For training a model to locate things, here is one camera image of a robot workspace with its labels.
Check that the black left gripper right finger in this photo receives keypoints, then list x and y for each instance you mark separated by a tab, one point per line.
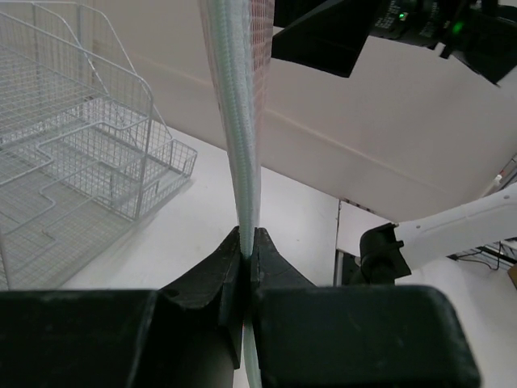
352	336

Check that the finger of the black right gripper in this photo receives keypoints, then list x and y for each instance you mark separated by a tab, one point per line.
324	35
491	59

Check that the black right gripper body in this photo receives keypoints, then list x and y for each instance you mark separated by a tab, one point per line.
484	27

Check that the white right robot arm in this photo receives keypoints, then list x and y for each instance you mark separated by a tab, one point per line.
392	251

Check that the clear mesh zipper pouch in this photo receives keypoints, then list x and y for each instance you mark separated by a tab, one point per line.
238	39

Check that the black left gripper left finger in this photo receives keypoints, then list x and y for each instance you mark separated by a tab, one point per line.
185	334

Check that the white wire mesh file tray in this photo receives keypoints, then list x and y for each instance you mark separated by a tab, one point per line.
85	153

